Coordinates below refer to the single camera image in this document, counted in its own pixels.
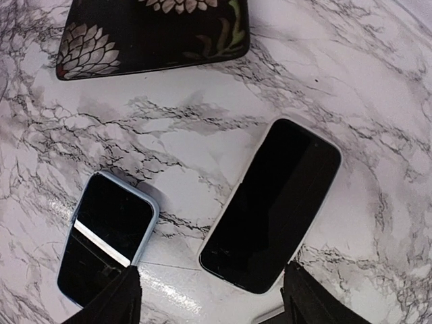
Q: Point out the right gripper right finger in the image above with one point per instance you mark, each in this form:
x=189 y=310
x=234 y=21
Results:
x=307 y=301

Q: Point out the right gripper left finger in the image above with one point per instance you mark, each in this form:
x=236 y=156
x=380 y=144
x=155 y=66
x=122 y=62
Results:
x=119 y=302

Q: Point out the grey translucent phone case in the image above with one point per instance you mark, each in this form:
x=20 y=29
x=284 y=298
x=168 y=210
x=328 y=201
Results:
x=216 y=236

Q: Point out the black square floral plate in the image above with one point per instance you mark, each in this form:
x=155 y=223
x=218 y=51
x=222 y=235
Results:
x=109 y=38

